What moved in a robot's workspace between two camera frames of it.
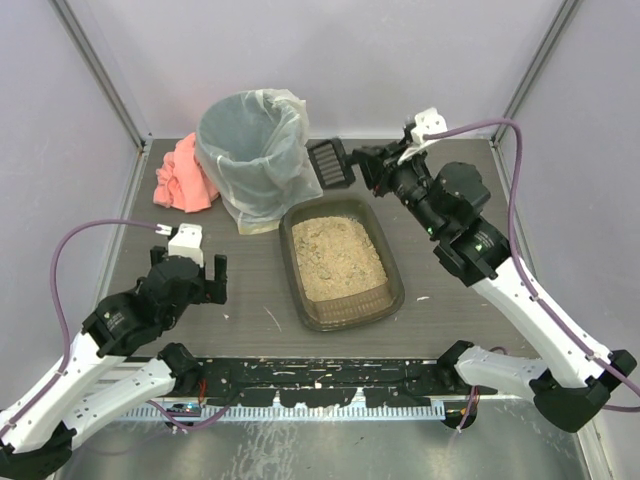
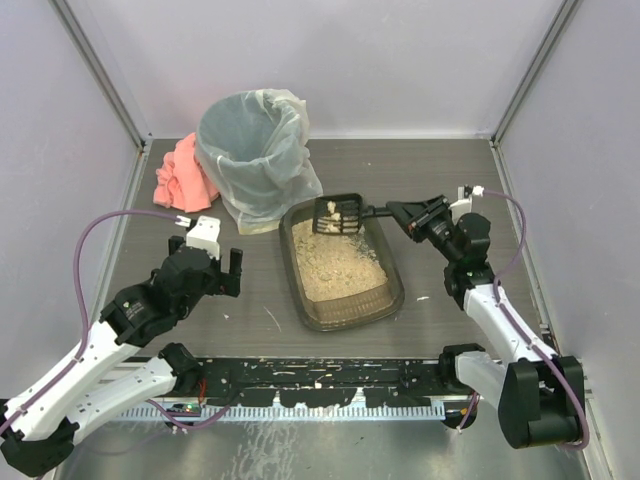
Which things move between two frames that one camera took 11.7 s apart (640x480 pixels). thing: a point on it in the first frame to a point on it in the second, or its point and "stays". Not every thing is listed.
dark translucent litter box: [340, 264] stays
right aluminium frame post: [556, 31] stays
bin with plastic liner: [255, 145] stays
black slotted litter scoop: [332, 163] to [343, 213]
